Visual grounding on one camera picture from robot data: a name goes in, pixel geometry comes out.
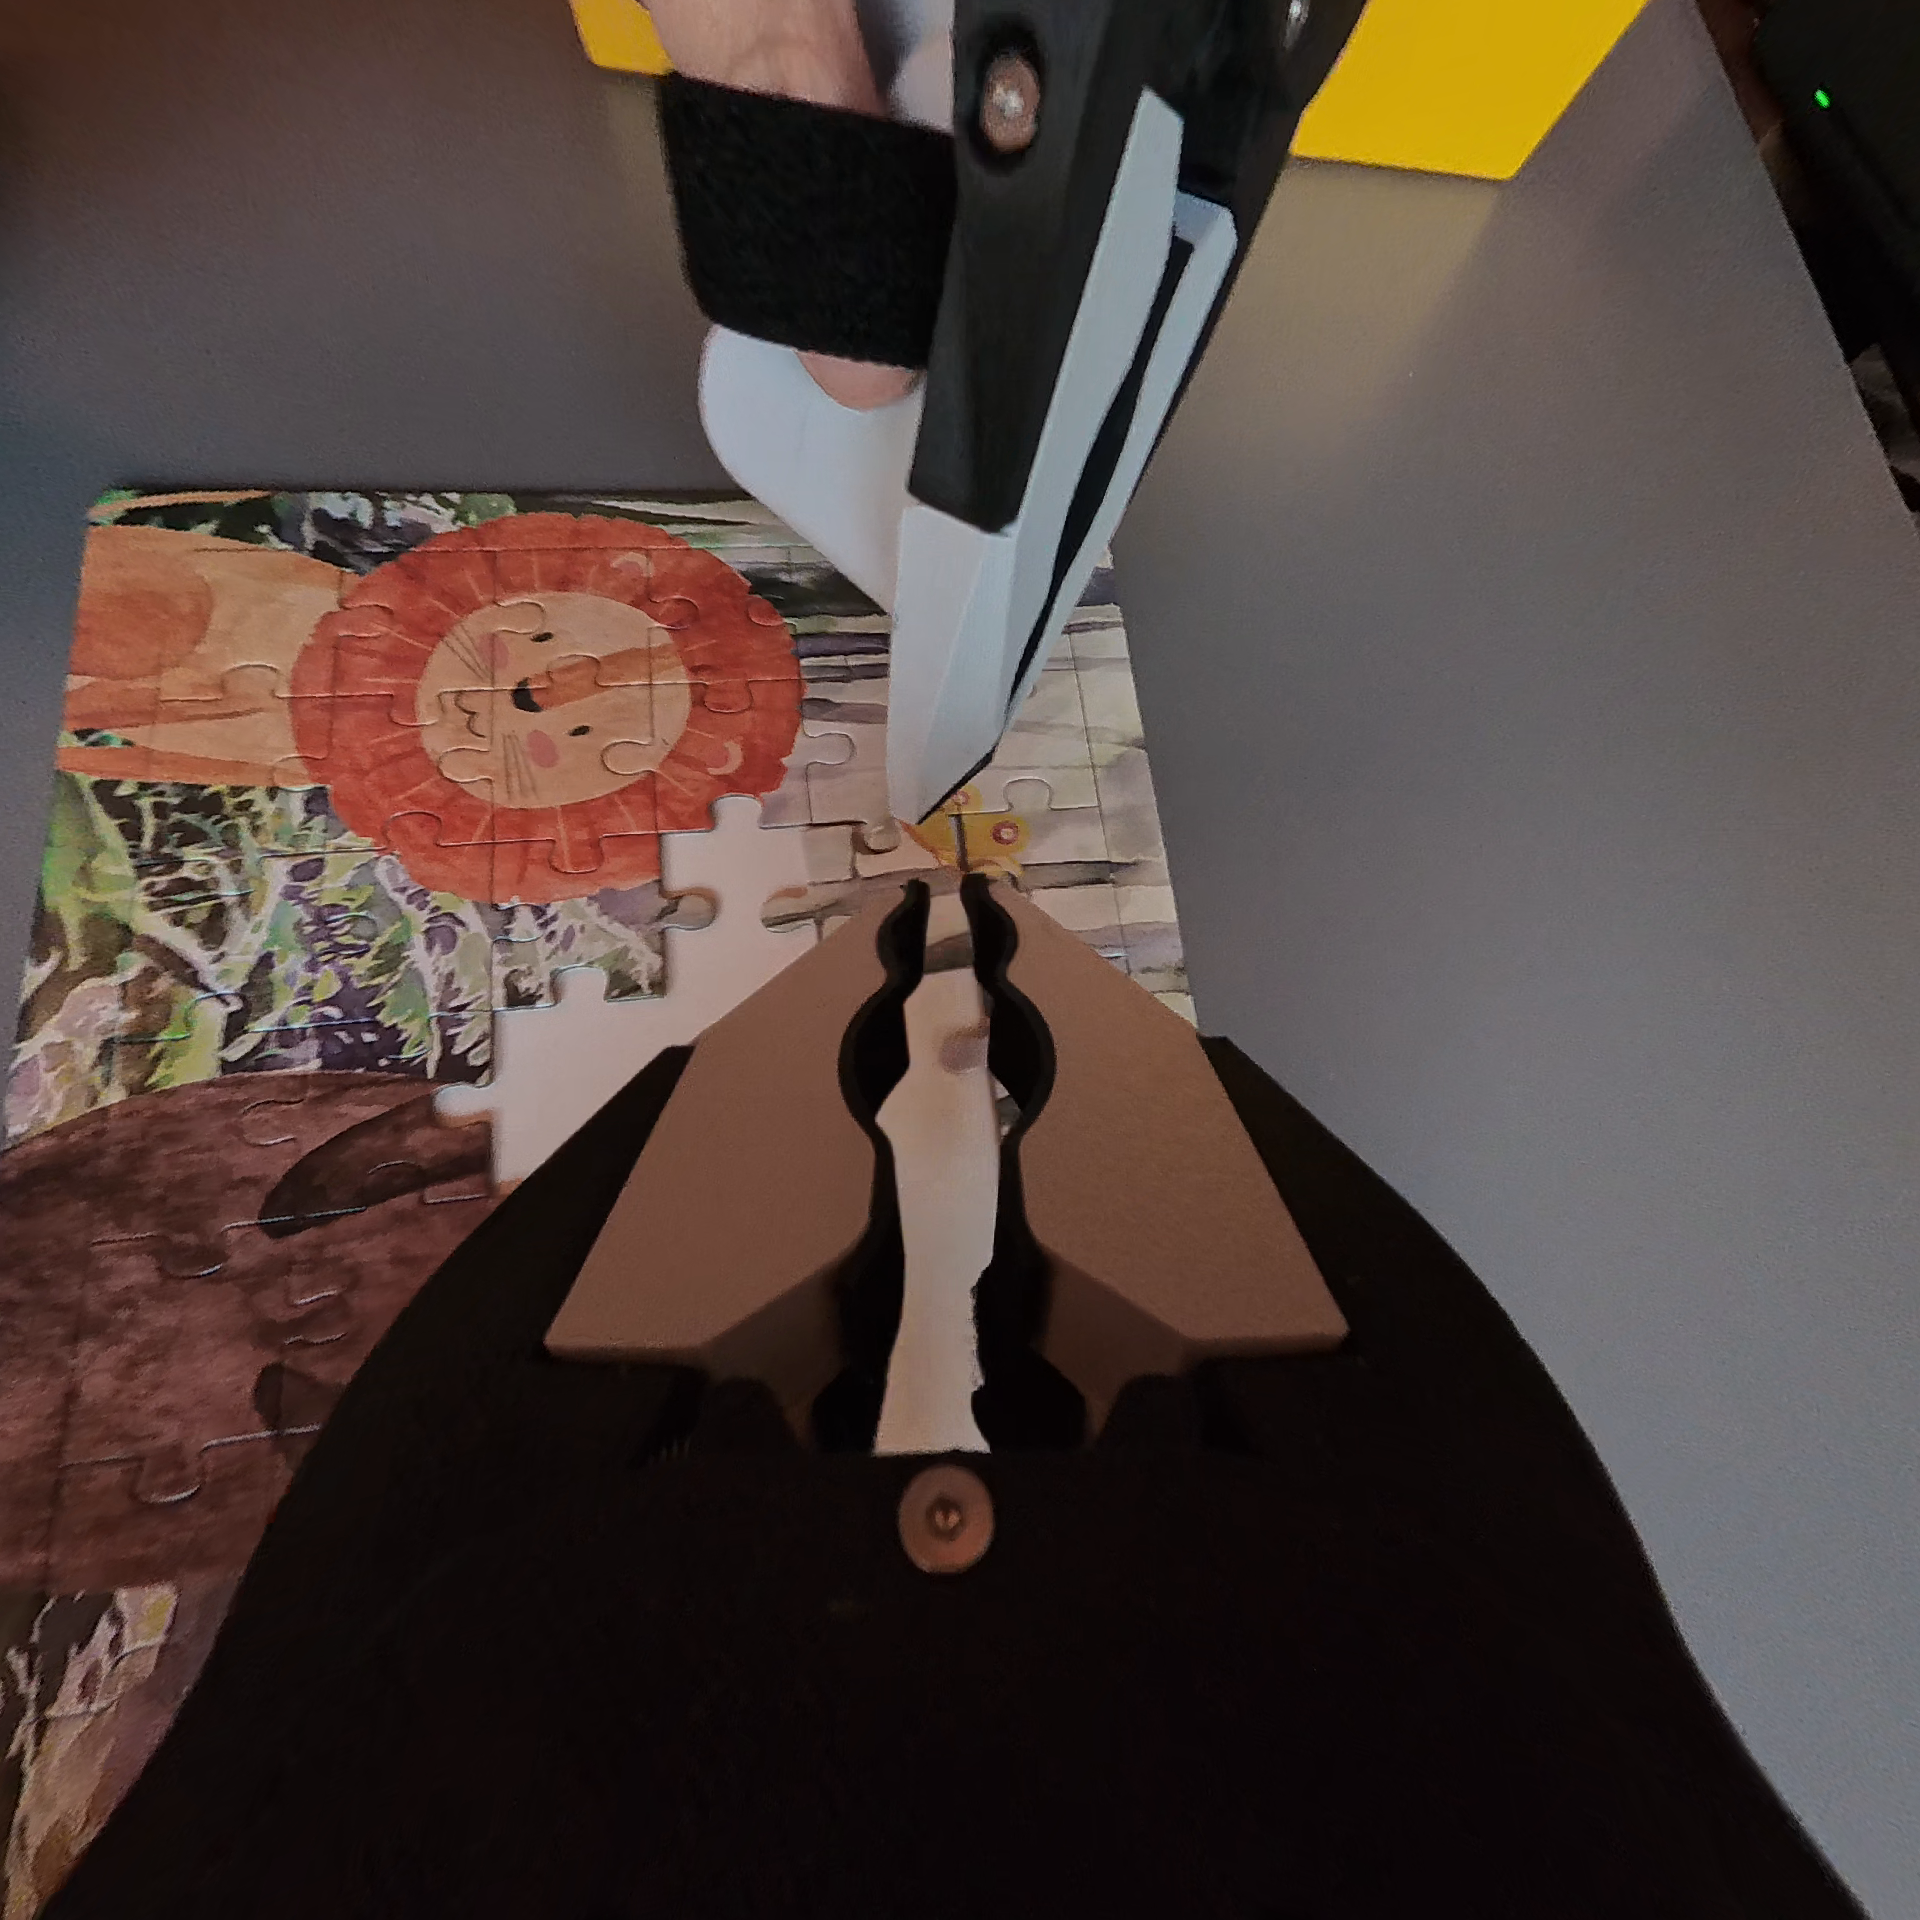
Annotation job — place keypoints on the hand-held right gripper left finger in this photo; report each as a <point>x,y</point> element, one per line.
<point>719,1198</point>

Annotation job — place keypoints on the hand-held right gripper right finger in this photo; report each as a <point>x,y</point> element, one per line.
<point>1186,1198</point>

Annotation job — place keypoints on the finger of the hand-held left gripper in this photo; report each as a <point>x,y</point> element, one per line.
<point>1186,329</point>
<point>978,644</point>

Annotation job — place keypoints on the yellow plastic bin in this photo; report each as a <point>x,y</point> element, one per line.
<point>1440,91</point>

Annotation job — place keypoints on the partly assembled jigsaw puzzle board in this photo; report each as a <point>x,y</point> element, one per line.
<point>300,977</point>

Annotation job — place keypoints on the grey desk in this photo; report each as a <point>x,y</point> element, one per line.
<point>1502,674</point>

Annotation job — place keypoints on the person's left hand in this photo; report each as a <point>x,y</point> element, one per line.
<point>765,43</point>

